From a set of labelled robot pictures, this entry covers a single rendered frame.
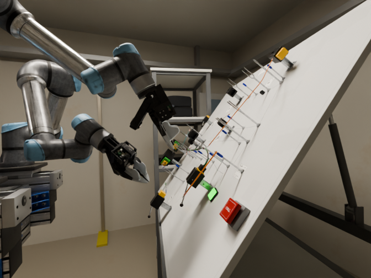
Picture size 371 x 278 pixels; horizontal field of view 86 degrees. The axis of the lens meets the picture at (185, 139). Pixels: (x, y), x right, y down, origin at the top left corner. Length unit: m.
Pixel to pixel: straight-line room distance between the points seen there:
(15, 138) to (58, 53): 0.64
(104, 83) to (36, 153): 0.34
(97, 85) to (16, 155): 0.78
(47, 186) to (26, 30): 0.77
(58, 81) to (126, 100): 2.06
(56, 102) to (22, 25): 0.41
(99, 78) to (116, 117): 2.39
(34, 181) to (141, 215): 2.14
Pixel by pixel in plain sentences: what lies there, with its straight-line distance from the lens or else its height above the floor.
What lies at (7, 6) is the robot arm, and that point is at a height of 1.69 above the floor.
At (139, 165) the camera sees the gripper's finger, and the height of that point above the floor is 1.19.
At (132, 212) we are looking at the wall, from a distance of 3.22.
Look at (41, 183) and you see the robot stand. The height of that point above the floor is 1.06.
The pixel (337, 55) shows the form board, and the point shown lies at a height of 1.50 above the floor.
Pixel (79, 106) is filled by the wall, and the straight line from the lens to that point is 3.08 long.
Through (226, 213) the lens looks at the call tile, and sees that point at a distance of 0.51.
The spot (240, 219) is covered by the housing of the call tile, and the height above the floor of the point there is 1.10.
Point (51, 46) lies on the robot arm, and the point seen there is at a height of 1.60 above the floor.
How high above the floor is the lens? 1.29
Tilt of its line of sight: level
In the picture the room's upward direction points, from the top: 2 degrees counter-clockwise
